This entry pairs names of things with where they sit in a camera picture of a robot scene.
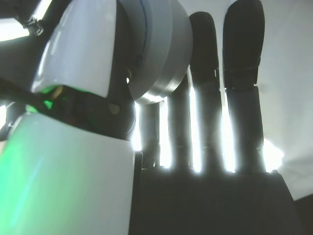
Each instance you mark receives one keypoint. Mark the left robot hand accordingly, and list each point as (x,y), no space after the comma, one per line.
(73,171)

